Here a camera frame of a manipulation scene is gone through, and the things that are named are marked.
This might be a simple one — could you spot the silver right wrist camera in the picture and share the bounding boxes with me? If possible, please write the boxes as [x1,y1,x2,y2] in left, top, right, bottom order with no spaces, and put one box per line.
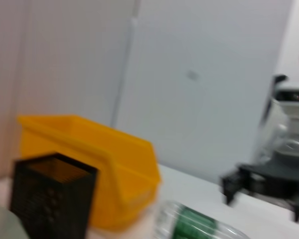
[273,83,299,118]

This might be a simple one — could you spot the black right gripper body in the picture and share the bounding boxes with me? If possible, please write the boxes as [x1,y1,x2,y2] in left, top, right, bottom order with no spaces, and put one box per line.
[238,150,299,203]

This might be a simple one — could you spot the black mesh pen holder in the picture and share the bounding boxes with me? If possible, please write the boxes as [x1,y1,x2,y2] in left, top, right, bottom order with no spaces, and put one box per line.
[9,152,99,239]

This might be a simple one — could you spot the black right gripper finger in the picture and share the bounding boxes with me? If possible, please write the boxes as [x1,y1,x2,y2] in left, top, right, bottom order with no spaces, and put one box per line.
[288,196,299,223]
[219,166,243,207]

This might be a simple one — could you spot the pale green glass fruit plate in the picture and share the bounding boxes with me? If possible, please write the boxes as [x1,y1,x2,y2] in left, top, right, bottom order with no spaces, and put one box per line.
[0,199,28,239]

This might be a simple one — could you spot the yellow plastic storage bin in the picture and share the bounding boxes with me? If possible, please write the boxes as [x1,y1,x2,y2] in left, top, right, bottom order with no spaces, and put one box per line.
[16,114,162,231]

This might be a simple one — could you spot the clear water bottle green label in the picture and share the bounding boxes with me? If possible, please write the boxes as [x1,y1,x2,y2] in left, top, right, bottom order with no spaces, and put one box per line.
[153,200,251,239]

